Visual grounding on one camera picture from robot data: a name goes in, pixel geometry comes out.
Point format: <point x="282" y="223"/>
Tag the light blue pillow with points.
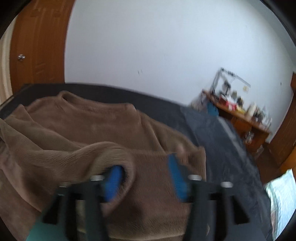
<point x="282" y="199"/>

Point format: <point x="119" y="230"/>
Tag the black desk lamp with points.
<point x="218" y="78"/>

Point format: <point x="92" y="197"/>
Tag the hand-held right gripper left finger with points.
<point x="113" y="185"/>

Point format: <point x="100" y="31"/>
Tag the white kettle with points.
<point x="252" y="109"/>

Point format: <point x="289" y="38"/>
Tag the cream curtain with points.
<point x="5" y="69"/>

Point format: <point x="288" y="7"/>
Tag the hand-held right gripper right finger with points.
<point x="178" y="178"/>

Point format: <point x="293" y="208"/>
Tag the brown fleece sweater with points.
<point x="81" y="134"/>

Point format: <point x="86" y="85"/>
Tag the red box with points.
<point x="229" y="102"/>

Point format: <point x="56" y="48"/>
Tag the plastic bag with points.
<point x="208" y="107"/>

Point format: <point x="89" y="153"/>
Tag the round metal door knob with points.
<point x="21" y="57"/>

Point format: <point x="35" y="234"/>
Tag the wooden door with round knob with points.
<point x="41" y="46"/>

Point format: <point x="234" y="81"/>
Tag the dark bed cover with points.
<point x="219" y="150"/>

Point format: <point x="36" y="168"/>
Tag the wooden desk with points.
<point x="245" y="125"/>

